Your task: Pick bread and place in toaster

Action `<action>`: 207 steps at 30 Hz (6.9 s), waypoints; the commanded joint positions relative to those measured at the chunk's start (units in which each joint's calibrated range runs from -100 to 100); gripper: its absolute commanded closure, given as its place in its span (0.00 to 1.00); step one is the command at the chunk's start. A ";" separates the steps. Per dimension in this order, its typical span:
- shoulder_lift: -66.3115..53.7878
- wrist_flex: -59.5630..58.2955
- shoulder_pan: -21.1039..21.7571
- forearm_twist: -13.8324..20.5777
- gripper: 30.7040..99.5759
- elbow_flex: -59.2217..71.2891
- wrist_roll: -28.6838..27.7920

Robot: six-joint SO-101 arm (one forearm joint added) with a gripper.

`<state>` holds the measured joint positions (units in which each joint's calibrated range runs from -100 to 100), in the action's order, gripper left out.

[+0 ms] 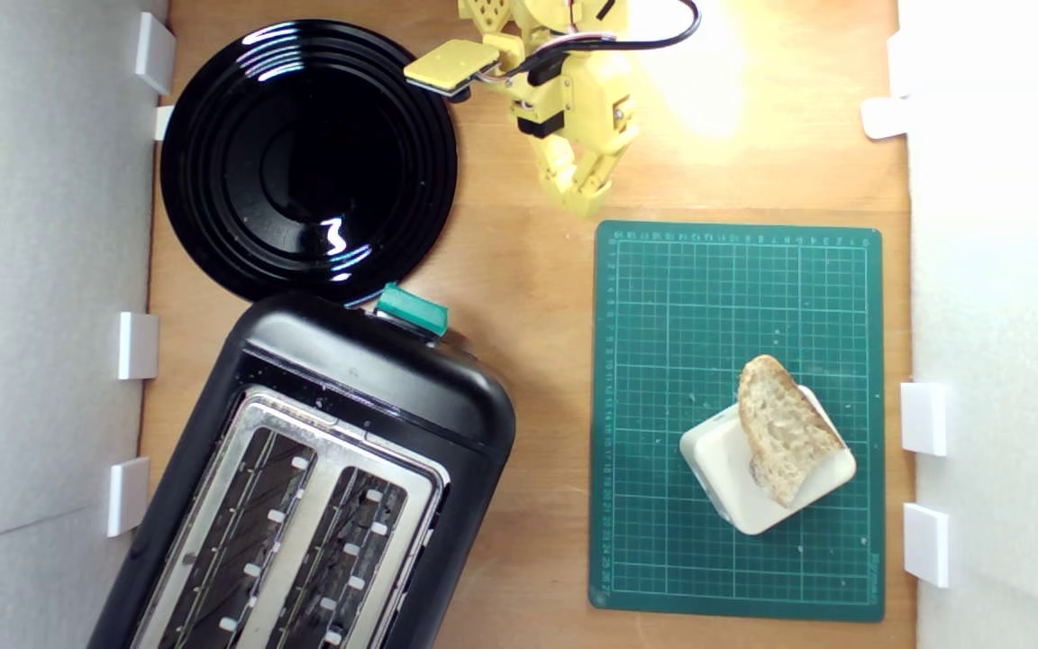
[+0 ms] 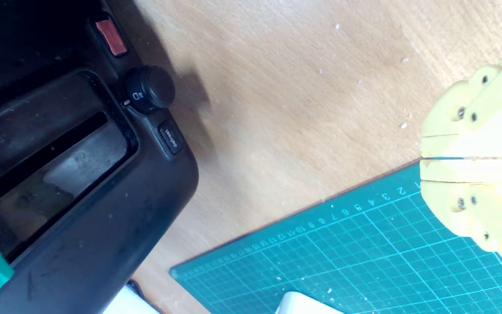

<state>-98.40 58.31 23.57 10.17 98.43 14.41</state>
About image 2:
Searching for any black two-slot toaster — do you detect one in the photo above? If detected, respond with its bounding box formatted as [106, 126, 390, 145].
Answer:
[0, 0, 199, 314]

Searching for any green cutting mat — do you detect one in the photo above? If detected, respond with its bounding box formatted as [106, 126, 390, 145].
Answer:
[169, 160, 502, 314]

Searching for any white block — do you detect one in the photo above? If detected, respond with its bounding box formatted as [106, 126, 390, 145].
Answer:
[275, 291, 348, 314]

